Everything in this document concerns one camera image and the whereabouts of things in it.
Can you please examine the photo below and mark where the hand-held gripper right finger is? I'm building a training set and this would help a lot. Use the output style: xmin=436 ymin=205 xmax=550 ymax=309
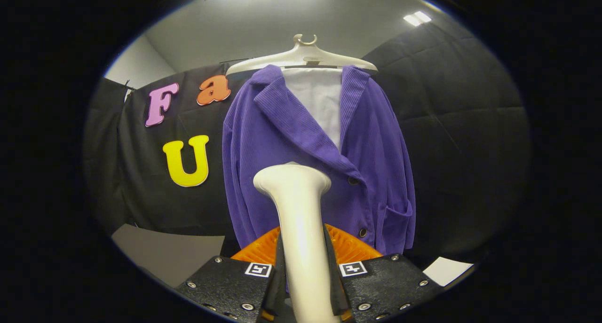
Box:
xmin=323 ymin=223 xmax=444 ymax=323

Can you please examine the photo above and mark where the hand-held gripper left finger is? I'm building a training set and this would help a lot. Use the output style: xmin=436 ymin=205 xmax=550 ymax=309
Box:
xmin=175 ymin=226 xmax=287 ymax=323

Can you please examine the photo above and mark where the white garment steamer head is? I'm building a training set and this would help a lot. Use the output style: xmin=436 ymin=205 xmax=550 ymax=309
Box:
xmin=253 ymin=162 xmax=341 ymax=323

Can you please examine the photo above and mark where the purple corduroy jacket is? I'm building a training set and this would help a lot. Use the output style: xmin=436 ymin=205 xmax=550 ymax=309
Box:
xmin=222 ymin=64 xmax=417 ymax=255

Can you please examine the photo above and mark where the white plastic clothes hanger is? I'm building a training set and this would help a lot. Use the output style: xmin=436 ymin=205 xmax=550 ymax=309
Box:
xmin=226 ymin=34 xmax=378 ymax=76

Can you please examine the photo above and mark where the white flat panel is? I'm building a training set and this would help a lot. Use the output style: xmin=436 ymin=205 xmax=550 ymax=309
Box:
xmin=423 ymin=257 xmax=473 ymax=287

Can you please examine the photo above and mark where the white cloth panel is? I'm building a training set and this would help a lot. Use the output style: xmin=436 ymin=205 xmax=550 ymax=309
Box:
xmin=282 ymin=68 xmax=343 ymax=150

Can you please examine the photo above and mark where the black backdrop cloth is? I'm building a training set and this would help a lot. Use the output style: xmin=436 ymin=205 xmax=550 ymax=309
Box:
xmin=84 ymin=22 xmax=532 ymax=267

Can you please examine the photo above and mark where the double ceiling light panel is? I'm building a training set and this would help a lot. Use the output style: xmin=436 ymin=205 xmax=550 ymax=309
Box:
xmin=404 ymin=11 xmax=432 ymax=27

